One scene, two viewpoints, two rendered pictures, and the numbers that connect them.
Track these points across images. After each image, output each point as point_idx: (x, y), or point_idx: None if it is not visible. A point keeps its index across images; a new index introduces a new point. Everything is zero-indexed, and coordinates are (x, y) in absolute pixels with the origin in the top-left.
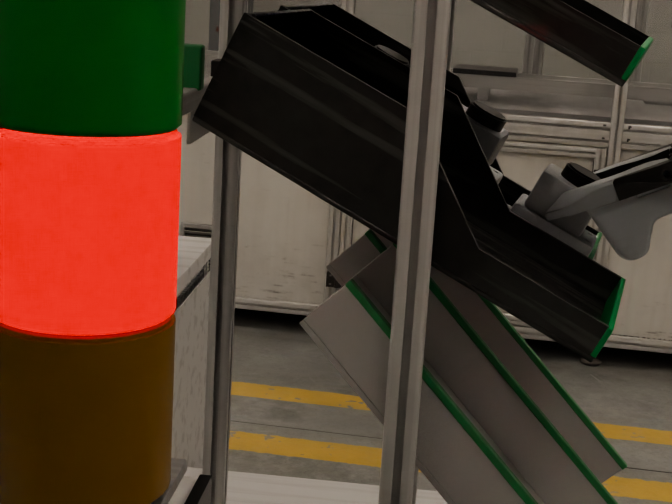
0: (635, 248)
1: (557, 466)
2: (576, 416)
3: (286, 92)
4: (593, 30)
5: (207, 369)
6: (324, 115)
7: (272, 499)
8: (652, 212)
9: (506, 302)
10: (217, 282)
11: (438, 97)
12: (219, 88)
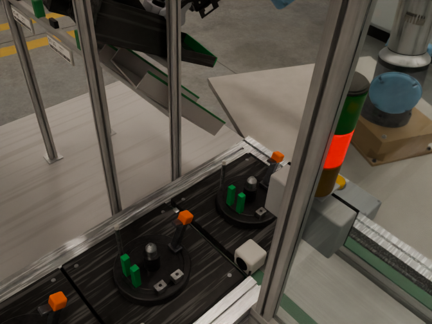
0: (182, 22)
1: None
2: None
3: (122, 21)
4: None
5: (34, 101)
6: (135, 25)
7: (37, 125)
8: (185, 9)
9: (192, 60)
10: (28, 71)
11: (180, 13)
12: (98, 27)
